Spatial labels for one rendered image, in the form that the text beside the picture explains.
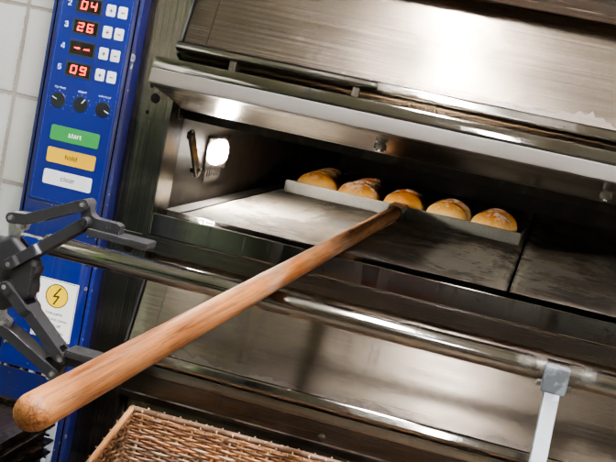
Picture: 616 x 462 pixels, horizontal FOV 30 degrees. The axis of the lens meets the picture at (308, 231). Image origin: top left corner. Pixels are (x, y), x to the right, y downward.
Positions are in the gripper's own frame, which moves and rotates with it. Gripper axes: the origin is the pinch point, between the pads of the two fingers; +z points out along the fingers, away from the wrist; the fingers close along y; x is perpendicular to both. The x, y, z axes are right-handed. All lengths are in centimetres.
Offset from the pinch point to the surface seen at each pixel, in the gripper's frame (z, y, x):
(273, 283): 9.5, -1.3, -24.3
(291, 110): 0, -22, -53
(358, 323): 20.3, 2.3, -30.8
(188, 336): 9.7, -0.4, 8.5
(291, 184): -18, -2, -140
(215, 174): -24, -5, -100
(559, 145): 40, -25, -54
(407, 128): 18, -23, -54
